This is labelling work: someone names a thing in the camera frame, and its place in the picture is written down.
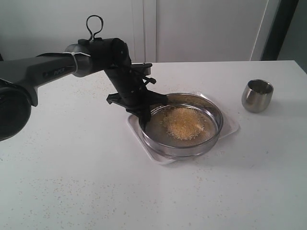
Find small steel cup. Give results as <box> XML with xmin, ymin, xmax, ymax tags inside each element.
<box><xmin>241</xmin><ymin>79</ymin><xmax>274</xmax><ymax>113</ymax></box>

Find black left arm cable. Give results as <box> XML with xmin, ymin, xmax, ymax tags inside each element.
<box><xmin>85</xmin><ymin>15</ymin><xmax>105</xmax><ymax>41</ymax></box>

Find round steel mesh sieve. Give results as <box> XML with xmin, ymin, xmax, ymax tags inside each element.
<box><xmin>141</xmin><ymin>97</ymin><xmax>220</xmax><ymax>154</ymax></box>

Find white cabinet doors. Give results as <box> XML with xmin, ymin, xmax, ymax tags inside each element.
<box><xmin>0</xmin><ymin>0</ymin><xmax>279</xmax><ymax>62</ymax></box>

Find yellow grain pile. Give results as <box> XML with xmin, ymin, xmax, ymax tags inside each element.
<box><xmin>160</xmin><ymin>107</ymin><xmax>204</xmax><ymax>140</ymax></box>

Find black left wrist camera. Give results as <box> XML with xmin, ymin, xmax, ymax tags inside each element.
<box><xmin>131</xmin><ymin>63</ymin><xmax>153</xmax><ymax>76</ymax></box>

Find white cable tie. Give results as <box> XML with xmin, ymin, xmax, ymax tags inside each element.
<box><xmin>63</xmin><ymin>52</ymin><xmax>91</xmax><ymax>74</ymax></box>

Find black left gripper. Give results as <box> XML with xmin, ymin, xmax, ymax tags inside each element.
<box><xmin>105</xmin><ymin>66</ymin><xmax>168</xmax><ymax>127</ymax></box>

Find dark vertical post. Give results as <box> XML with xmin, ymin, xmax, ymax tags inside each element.
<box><xmin>261</xmin><ymin>0</ymin><xmax>299</xmax><ymax>61</ymax></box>

